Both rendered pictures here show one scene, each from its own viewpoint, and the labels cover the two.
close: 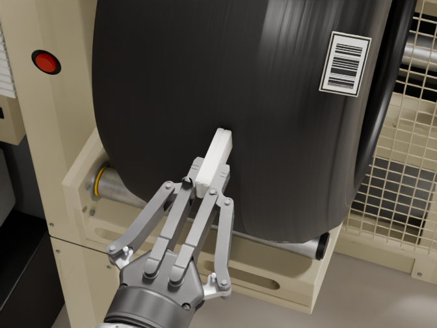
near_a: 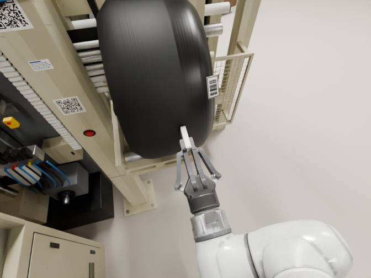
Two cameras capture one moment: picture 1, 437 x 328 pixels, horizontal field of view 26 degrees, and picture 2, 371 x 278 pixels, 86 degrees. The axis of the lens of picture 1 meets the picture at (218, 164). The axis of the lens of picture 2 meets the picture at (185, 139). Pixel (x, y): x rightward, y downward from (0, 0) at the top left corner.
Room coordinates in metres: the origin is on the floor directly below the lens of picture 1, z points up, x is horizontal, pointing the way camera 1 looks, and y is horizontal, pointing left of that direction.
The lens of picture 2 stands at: (0.37, 0.18, 1.72)
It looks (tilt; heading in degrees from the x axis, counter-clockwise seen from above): 57 degrees down; 325
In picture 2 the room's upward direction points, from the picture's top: straight up
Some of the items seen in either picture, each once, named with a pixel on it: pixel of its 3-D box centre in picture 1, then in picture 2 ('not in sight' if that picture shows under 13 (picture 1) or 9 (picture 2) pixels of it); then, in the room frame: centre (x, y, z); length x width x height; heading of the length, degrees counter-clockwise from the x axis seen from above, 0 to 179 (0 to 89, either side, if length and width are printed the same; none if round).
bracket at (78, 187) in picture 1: (129, 113); (118, 134); (1.02, 0.14, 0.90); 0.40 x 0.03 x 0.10; 160
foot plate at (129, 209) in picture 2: not in sight; (138, 196); (1.02, 0.22, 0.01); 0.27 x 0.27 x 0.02; 70
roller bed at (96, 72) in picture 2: not in sight; (97, 63); (1.39, 0.05, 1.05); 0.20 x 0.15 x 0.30; 70
